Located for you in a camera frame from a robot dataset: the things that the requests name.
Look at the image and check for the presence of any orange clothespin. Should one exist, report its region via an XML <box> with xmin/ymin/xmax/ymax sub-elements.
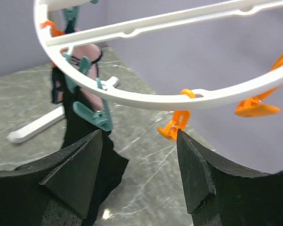
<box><xmin>157</xmin><ymin>88</ymin><xmax>197</xmax><ymax>142</ymax></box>
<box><xmin>235</xmin><ymin>53</ymin><xmax>283</xmax><ymax>118</ymax></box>

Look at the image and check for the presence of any black underwear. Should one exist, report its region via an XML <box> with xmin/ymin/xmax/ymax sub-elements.
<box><xmin>52</xmin><ymin>67</ymin><xmax>129</xmax><ymax>226</ymax></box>

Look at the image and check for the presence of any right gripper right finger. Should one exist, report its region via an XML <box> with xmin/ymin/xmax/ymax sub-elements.
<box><xmin>177</xmin><ymin>130</ymin><xmax>283</xmax><ymax>226</ymax></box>

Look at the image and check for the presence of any teal clothespin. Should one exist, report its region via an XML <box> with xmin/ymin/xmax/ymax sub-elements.
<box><xmin>69</xmin><ymin>85</ymin><xmax>113</xmax><ymax>131</ymax></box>

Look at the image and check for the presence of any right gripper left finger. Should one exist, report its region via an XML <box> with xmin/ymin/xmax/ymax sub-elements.
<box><xmin>0</xmin><ymin>130</ymin><xmax>101</xmax><ymax>226</ymax></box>

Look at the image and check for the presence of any white round clip hanger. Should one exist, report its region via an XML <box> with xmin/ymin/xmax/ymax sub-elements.
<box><xmin>33</xmin><ymin>0</ymin><xmax>283</xmax><ymax>111</ymax></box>

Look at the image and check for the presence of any orange clothespin far right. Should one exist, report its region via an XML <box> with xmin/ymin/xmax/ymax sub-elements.
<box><xmin>235</xmin><ymin>53</ymin><xmax>283</xmax><ymax>118</ymax></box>

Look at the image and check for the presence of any white drying rack frame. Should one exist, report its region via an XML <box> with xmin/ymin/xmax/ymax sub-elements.
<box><xmin>7</xmin><ymin>76</ymin><xmax>120</xmax><ymax>144</ymax></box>

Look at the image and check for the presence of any pink underwear on hanger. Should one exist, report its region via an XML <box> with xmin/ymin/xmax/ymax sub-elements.
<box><xmin>51</xmin><ymin>44</ymin><xmax>102</xmax><ymax>104</ymax></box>

